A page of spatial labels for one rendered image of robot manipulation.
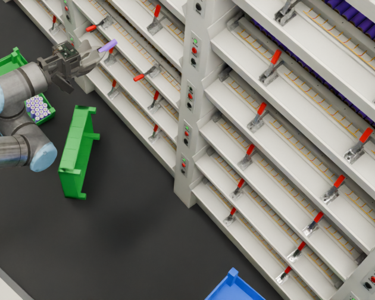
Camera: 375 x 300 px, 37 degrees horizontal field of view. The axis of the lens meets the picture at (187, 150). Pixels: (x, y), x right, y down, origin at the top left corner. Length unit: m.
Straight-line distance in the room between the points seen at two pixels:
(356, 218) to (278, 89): 0.36
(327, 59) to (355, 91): 0.09
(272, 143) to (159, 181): 0.85
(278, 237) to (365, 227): 0.43
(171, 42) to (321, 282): 0.83
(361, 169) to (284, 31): 0.34
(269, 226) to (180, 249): 0.45
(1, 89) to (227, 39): 0.63
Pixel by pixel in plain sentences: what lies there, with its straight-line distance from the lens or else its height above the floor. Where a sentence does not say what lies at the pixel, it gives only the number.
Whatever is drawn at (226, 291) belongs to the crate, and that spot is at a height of 0.48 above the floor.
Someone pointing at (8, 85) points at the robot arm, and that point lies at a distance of 1.60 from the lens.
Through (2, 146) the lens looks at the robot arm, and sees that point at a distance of 1.53.
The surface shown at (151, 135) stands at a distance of 2.11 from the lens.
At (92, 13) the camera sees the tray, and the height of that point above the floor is 0.54.
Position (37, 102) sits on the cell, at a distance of 2.36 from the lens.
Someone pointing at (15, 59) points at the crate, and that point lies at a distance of 2.44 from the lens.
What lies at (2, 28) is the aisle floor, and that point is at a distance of 2.80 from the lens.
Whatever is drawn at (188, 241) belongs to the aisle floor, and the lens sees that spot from 2.10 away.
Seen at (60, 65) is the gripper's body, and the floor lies 0.70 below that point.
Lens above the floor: 1.93
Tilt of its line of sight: 57 degrees down
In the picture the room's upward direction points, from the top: 6 degrees clockwise
